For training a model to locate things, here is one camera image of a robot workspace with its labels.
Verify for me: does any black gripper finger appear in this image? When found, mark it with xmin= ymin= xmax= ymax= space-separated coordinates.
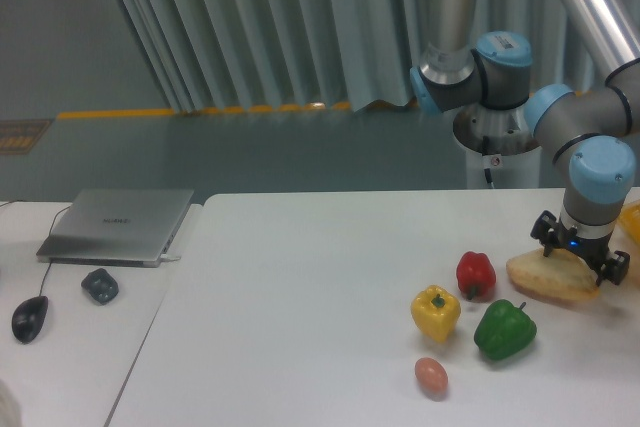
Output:
xmin=594 ymin=250 xmax=629 ymax=286
xmin=530 ymin=210 xmax=561 ymax=257

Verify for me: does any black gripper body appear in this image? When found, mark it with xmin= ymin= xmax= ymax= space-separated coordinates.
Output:
xmin=556 ymin=221 xmax=614 ymax=271

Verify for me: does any triangular toasted bread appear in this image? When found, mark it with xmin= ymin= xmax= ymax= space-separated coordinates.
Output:
xmin=506 ymin=249 xmax=599 ymax=302

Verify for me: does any green bell pepper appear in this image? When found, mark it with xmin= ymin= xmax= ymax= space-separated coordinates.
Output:
xmin=474 ymin=299 xmax=537 ymax=361

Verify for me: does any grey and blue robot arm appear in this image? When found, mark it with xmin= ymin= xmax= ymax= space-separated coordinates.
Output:
xmin=409 ymin=0 xmax=639 ymax=284

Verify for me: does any yellow basket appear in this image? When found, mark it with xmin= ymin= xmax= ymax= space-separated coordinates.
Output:
xmin=618 ymin=200 xmax=640 ymax=244

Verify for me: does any red bell pepper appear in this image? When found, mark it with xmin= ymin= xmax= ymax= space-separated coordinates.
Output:
xmin=456 ymin=251 xmax=496 ymax=300

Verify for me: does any yellow bell pepper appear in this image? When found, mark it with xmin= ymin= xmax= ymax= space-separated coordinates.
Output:
xmin=410 ymin=285 xmax=461 ymax=343

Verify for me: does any brown egg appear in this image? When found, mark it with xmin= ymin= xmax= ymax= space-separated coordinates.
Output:
xmin=414 ymin=357 xmax=448 ymax=394

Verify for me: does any grey pleated curtain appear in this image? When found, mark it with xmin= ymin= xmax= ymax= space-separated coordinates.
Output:
xmin=87 ymin=0 xmax=596 ymax=115

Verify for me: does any silver laptop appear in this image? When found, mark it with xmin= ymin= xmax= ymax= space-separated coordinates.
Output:
xmin=37 ymin=189 xmax=194 ymax=267

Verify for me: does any small black plastic part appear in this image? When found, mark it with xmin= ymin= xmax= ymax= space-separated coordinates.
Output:
xmin=81 ymin=268 xmax=119 ymax=305

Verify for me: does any black computer mouse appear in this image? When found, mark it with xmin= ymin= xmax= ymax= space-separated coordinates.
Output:
xmin=11 ymin=295 xmax=49 ymax=344

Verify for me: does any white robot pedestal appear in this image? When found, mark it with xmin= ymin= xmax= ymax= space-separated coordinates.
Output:
xmin=453 ymin=104 xmax=541 ymax=189

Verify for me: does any black mouse cable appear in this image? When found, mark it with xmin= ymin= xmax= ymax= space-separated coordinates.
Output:
xmin=0 ymin=200 xmax=74 ymax=301

